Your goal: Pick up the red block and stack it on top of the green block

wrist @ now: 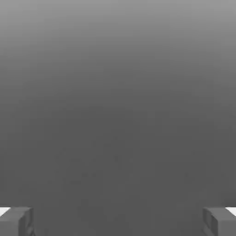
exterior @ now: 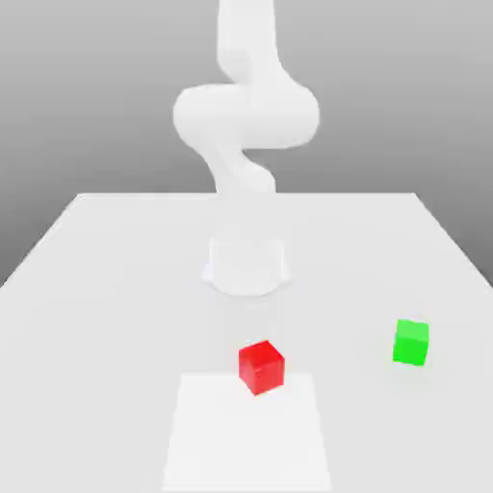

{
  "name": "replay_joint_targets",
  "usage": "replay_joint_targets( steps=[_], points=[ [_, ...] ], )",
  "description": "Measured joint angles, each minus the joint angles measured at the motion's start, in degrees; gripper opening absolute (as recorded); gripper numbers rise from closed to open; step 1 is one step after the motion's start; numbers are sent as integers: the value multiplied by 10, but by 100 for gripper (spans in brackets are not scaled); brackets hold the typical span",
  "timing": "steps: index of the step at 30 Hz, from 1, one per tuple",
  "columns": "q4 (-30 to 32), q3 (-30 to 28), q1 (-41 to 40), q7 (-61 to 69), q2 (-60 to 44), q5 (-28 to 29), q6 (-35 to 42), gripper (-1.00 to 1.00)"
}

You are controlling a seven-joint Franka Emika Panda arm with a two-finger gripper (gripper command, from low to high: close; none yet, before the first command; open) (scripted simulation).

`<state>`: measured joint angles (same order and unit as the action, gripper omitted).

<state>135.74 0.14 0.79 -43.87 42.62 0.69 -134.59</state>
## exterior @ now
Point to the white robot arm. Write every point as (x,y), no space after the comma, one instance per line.
(246,115)

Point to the small green cube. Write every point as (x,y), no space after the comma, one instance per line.
(410,342)

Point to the small red cube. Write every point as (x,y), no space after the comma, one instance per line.
(261,368)

